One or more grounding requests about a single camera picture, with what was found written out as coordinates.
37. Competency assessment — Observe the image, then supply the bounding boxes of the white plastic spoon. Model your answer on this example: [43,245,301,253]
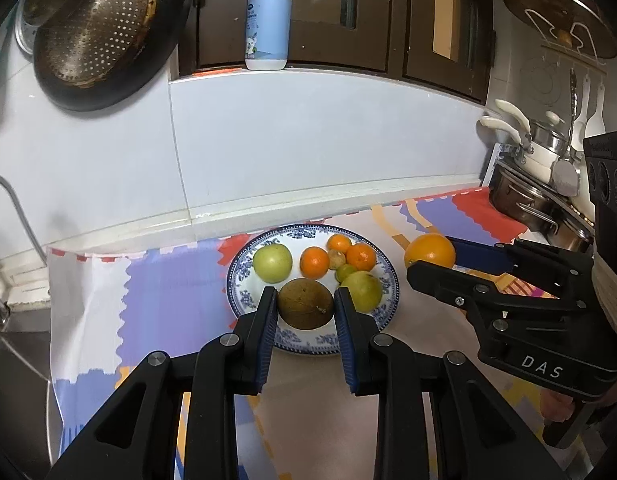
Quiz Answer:
[585,85,608,139]
[573,75,590,140]

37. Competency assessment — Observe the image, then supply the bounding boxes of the dark wooden window frame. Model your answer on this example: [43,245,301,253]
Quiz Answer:
[178,0,494,106]

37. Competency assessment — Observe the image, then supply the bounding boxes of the chrome kitchen faucet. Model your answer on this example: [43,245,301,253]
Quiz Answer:
[0,172,48,331]

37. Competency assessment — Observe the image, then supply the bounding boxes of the stainless steel sink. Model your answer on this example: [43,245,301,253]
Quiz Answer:
[0,330,64,461]

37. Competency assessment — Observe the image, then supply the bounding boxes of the white wire lid rack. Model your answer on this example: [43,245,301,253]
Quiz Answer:
[523,7,607,68]

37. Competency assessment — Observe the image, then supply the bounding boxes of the green apple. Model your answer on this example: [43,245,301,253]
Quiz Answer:
[252,244,294,282]

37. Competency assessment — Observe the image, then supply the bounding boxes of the colourful printed table cloth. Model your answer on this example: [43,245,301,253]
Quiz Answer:
[47,186,579,480]

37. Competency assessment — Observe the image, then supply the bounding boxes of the silver perforated steamer plate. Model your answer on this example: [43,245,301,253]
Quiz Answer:
[13,0,39,56]

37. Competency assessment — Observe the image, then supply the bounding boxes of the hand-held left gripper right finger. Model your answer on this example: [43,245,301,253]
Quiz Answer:
[335,287,572,480]

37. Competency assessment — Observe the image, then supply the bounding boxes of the blue patterned white plate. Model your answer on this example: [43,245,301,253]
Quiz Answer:
[226,224,400,356]

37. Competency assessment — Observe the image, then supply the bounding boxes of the glass pot lid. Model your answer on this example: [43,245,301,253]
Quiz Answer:
[531,110,573,153]

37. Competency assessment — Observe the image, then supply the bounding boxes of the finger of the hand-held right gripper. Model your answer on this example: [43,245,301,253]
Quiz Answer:
[406,261,578,320]
[446,237,597,301]

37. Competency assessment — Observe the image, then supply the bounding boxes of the stainless steel pot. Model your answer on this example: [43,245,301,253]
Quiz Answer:
[553,205,597,254]
[490,162,562,236]

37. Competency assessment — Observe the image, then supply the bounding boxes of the brown kiwi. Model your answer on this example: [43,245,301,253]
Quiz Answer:
[277,278,335,331]

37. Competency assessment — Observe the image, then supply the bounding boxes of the large yellow-green pear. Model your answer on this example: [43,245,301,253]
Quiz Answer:
[340,271,384,312]

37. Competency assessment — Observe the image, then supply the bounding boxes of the medium orange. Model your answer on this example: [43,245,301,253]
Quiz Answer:
[345,242,378,272]
[300,246,331,281]

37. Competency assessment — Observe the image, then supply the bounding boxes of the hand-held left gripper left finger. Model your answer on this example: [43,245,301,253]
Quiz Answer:
[43,287,279,480]

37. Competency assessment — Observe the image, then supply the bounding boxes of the copper perforated colander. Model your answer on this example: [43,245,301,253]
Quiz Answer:
[36,0,160,92]

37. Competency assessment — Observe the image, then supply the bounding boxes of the black frying pan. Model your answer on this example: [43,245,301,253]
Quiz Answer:
[33,0,192,112]

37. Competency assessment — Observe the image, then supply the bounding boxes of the large orange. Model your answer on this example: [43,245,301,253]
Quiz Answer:
[405,233,457,271]

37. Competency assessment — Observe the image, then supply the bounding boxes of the person's right hand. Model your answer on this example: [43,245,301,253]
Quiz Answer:
[543,389,575,425]

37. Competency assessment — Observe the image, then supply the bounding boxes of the white blue pump bottle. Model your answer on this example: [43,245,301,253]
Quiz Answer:
[244,0,293,72]

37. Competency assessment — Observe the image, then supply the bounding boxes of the white saucepan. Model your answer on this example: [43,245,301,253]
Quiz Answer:
[479,116,587,186]
[495,99,584,161]

